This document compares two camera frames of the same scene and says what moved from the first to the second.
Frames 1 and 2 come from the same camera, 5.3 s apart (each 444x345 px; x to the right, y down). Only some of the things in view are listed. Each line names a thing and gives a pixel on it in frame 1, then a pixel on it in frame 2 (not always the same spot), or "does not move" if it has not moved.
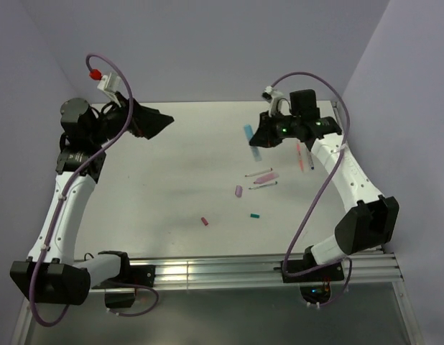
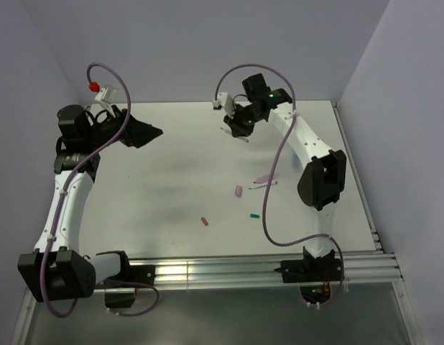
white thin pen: (266, 170) → (229, 132)
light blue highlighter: (257, 155) → (295, 162)
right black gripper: (263, 136) → (236, 129)
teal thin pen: (275, 182) does not move
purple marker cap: (238, 191) does not move
